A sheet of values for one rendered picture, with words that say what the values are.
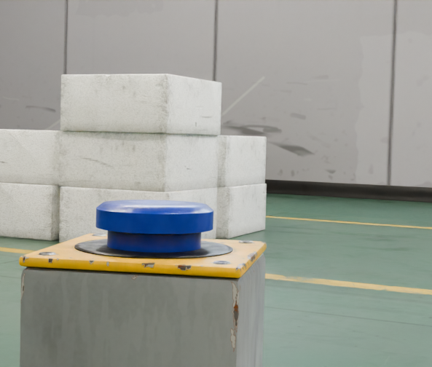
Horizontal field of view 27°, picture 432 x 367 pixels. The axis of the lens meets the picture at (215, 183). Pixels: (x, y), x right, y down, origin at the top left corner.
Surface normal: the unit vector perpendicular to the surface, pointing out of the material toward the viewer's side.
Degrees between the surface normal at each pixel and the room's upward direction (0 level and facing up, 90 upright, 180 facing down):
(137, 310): 90
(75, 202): 90
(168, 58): 90
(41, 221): 90
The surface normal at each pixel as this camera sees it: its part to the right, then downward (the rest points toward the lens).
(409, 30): -0.44, 0.04
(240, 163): 0.91, 0.04
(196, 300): -0.16, 0.05
